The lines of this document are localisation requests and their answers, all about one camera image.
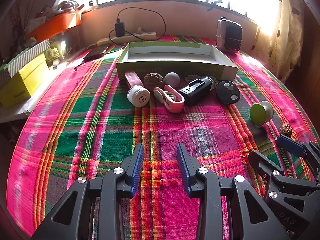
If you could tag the grey round knob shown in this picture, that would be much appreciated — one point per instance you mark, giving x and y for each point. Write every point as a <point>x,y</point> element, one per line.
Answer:
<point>172,79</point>

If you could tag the black window latch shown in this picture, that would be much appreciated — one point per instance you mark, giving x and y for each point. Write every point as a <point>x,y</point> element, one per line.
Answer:
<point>215,4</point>

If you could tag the large brown walnut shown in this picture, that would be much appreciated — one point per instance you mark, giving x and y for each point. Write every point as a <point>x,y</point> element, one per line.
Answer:
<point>153,81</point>

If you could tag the black round disc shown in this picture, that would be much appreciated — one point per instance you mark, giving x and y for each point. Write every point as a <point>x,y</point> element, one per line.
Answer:
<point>226,96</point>

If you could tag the black phone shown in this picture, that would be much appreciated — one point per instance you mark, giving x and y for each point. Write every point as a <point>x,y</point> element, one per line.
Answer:
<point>96,53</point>

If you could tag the yellow box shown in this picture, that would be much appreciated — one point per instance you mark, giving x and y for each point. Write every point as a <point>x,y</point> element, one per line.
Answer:
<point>22,80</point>

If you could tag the striped box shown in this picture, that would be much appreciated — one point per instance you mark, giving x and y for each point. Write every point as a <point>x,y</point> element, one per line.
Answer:
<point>27,55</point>

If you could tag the black power adapter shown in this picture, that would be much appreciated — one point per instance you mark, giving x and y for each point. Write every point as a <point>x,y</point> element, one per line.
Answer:
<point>119,29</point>

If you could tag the grey portable heater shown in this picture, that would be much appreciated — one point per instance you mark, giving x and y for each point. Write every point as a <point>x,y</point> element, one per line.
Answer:
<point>231,36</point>

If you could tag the white plug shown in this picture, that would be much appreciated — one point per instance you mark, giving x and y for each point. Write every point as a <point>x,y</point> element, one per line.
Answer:
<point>140,30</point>

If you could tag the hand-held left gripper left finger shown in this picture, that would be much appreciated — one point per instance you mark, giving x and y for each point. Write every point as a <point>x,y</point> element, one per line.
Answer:
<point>137,170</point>

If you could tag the small green picture card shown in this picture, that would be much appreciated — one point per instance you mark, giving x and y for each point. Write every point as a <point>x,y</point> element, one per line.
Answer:
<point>52,53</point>

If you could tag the white plastic bag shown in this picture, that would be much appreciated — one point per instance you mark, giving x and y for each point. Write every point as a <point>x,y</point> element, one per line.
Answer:
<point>63,0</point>

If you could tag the orange plastic tray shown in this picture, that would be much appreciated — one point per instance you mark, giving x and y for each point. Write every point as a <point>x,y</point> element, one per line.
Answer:
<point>55,26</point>

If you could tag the small brown walnut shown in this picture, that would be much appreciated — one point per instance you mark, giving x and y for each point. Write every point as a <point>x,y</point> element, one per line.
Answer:
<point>285,130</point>

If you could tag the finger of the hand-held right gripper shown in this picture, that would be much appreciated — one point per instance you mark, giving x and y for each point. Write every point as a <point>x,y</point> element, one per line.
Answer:
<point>272,177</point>
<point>291,145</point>

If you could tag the green and white suction knob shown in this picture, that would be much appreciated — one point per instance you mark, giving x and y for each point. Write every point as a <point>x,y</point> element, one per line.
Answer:
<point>257,113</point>

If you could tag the green and white cardboard box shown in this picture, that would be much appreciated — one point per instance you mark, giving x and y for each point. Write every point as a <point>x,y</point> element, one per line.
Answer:
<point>175,67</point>

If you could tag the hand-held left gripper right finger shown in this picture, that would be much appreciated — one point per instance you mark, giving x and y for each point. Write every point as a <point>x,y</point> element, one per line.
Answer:
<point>183,170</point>

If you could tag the black battery charger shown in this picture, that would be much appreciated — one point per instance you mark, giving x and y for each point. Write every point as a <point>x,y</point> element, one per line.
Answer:
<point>197,92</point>

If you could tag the spotted cream curtain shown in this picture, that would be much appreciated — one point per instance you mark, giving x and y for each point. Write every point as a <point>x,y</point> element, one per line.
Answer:
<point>282,42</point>

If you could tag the white power strip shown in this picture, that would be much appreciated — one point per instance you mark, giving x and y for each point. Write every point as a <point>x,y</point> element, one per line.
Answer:
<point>130,38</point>

